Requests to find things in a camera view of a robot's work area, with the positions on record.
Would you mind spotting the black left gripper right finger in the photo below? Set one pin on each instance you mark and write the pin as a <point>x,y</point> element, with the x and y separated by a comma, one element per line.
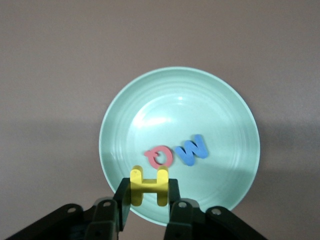
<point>182,220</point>

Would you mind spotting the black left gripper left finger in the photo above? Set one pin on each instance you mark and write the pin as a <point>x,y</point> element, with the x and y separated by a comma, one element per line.
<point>105,220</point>

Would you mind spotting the yellow foam capital H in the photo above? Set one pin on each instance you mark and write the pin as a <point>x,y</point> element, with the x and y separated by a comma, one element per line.
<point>150,185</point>

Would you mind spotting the blue foam capital W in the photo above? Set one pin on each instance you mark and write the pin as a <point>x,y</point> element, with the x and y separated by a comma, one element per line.
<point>188,161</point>

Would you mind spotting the red foam capital Q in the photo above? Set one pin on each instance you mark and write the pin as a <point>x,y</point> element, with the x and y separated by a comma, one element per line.
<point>152,160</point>

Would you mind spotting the green plate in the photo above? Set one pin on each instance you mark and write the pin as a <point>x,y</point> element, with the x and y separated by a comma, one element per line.
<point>180,112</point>

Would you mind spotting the brown table mat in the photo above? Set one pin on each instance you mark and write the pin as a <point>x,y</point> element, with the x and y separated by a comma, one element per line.
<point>50,75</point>

